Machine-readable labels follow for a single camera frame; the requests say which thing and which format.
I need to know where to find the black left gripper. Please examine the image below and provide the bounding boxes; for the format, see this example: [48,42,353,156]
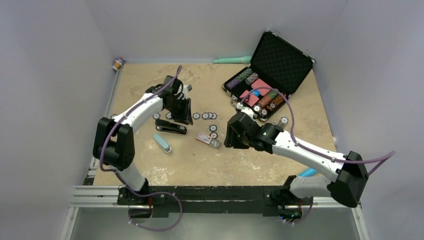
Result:
[165,96,193,126]

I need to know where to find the black stapler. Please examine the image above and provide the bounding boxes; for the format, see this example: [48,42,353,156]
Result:
[155,119,188,135]

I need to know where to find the light blue stapler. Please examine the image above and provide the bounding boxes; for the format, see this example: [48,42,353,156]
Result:
[153,133,172,154]

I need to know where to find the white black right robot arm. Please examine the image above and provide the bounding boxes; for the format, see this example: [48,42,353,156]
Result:
[224,112,369,208]

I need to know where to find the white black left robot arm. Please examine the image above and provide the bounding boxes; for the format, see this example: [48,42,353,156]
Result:
[92,76,193,205]

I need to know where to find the poker chip row right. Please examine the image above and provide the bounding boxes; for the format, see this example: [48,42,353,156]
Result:
[152,112,218,120]

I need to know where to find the poker chip near box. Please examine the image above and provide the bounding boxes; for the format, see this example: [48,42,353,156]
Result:
[210,132,218,139]

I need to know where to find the poker chip above box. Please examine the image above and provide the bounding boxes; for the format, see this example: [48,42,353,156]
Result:
[209,124,218,132]

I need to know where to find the poker chip far right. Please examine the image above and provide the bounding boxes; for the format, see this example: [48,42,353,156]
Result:
[277,116,289,130]

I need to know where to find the pink card deck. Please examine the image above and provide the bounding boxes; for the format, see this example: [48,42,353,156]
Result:
[251,78,271,96]

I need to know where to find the mint green tube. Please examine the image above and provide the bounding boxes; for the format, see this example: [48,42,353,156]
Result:
[212,56,252,64]

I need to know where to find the blue pen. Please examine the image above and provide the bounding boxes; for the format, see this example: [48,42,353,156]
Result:
[298,168,317,177]

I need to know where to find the black poker chip case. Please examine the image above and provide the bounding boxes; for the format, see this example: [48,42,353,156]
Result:
[222,30,316,122]

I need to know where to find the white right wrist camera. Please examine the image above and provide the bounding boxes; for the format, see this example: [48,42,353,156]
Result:
[235,102,257,120]

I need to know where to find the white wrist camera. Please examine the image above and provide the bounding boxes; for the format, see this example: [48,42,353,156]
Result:
[235,102,257,120]
[181,84,193,99]

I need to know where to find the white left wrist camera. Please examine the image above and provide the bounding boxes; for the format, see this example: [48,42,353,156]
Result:
[181,84,193,99]

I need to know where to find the aluminium frame rail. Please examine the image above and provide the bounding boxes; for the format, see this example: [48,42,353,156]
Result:
[61,69,362,240]

